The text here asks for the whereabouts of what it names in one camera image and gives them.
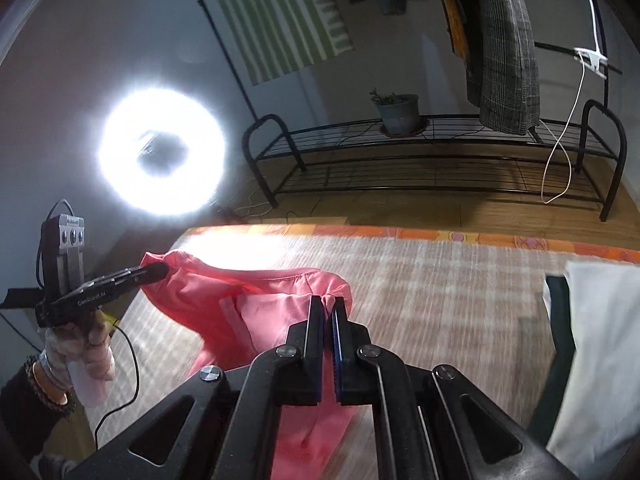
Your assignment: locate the orange patterned bed sheet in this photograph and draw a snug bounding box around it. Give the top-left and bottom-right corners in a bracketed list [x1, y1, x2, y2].
[184, 223, 639, 266]

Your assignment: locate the striped green white cloth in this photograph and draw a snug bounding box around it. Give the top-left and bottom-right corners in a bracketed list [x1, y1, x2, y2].
[217, 0, 354, 86]

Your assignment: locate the plaid bed blanket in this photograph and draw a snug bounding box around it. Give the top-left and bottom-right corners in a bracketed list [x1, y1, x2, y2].
[84, 233, 640, 480]

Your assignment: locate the left forearm with bracelets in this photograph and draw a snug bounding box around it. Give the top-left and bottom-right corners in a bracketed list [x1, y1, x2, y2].
[1, 356, 76, 464]

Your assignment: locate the bright ring light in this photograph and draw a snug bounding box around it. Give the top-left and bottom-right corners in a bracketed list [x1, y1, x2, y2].
[96, 88, 227, 217]

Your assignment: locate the yellow hanging garment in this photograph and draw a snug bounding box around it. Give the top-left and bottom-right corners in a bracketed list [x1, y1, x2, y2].
[440, 0, 471, 65]

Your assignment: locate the white folded garment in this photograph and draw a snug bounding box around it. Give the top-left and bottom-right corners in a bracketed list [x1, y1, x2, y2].
[547, 261, 639, 479]

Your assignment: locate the potted plant grey pot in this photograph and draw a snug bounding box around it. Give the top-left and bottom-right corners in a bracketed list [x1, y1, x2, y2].
[369, 89, 430, 138]

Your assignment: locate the pink t-shirt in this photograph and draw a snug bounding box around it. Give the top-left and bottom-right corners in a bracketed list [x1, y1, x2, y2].
[142, 252, 356, 479]

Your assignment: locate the dark green folded garment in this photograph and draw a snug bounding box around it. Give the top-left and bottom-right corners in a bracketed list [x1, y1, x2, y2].
[527, 275, 575, 446]

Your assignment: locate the black metal clothes rack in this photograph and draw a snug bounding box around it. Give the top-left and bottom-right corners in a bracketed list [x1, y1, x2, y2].
[198, 0, 628, 214]

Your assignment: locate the white clip lamp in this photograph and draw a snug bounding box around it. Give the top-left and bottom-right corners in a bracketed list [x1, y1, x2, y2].
[574, 0, 608, 80]

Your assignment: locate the white lamp cable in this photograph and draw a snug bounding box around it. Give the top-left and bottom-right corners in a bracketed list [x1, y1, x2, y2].
[537, 62, 587, 206]

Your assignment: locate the left gloved hand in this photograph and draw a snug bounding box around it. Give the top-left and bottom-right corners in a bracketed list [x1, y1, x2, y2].
[38, 310, 115, 408]

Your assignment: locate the hanging grey plaid coat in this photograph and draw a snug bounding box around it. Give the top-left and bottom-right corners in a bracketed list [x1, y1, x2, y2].
[466, 0, 540, 136]

